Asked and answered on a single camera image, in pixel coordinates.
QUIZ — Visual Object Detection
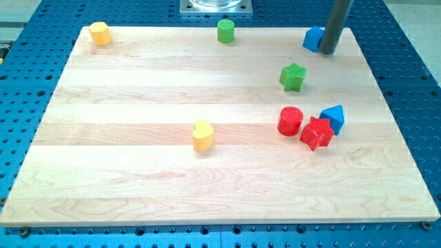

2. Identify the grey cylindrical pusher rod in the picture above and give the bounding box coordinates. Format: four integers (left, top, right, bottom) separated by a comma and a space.
319, 0, 354, 55

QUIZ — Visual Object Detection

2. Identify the green star block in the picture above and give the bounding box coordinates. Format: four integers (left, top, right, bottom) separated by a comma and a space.
279, 63, 307, 92

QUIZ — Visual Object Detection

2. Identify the yellow heart block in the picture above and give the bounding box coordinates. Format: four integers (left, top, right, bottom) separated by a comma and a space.
192, 120, 214, 152

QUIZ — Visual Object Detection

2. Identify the yellow hexagon block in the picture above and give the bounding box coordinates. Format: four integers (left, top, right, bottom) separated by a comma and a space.
88, 21, 112, 46

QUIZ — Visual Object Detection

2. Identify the blue cube block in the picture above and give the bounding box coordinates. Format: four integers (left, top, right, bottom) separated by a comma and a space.
302, 26, 325, 52

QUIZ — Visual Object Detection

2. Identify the green cylinder block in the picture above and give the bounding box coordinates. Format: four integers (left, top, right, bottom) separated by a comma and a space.
216, 19, 235, 43

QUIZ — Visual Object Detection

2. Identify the red cylinder block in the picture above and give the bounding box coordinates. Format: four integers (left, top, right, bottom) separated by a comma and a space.
277, 107, 303, 136

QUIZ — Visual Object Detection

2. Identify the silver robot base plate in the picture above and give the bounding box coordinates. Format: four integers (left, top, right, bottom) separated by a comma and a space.
179, 0, 253, 15

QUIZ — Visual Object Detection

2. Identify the blue perforated table plate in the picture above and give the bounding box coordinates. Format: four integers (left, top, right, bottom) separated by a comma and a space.
1, 1, 440, 247

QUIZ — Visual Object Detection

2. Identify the blue triangle block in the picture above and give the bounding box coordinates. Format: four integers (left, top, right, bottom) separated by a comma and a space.
319, 105, 345, 136

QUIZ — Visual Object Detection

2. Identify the light wooden board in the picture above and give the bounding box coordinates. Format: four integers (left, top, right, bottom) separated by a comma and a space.
1, 26, 440, 227

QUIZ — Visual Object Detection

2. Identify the red star block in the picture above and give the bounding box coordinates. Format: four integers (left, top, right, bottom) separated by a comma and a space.
300, 116, 334, 151

